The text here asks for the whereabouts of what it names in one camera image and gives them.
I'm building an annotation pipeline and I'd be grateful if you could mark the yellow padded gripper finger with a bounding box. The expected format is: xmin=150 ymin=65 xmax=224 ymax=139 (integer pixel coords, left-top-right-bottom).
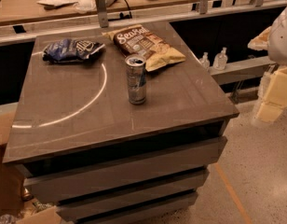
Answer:
xmin=251 ymin=66 xmax=287 ymax=127
xmin=247 ymin=27 xmax=271 ymax=50

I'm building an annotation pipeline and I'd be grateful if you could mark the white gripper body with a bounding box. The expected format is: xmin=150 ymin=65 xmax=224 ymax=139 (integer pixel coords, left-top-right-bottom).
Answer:
xmin=267 ymin=7 xmax=287 ymax=65

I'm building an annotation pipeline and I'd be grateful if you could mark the brown sea salt chip bag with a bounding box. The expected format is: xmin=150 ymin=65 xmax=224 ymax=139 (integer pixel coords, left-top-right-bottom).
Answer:
xmin=102 ymin=24 xmax=185 ymax=72

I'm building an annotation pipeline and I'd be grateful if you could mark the blue chip bag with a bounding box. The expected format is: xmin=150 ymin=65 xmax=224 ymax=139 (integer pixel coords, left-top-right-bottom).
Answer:
xmin=42 ymin=38 xmax=105 ymax=63

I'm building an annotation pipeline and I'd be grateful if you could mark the clear sanitizer bottle left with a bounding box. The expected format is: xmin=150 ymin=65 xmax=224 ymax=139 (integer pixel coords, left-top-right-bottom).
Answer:
xmin=199 ymin=52 xmax=210 ymax=70

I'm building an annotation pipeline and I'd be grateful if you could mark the silver blue drink can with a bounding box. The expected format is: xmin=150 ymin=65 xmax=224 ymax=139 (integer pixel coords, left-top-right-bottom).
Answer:
xmin=125 ymin=54 xmax=146 ymax=105

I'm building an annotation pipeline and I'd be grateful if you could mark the grey drawer cabinet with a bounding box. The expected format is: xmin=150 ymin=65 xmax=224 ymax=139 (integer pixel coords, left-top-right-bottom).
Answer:
xmin=4 ymin=35 xmax=239 ymax=224

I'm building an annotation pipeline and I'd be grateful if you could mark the cardboard box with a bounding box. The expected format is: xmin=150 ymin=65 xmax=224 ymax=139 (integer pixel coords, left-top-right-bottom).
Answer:
xmin=0 ymin=111 xmax=62 ymax=224

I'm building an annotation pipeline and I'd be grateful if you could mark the black cable on desk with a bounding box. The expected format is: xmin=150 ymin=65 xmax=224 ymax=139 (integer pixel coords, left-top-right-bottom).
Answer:
xmin=114 ymin=0 xmax=134 ymax=21

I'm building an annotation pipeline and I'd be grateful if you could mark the grey metal post left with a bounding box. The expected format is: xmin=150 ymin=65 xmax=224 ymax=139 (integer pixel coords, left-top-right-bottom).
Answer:
xmin=95 ymin=0 xmax=108 ymax=28

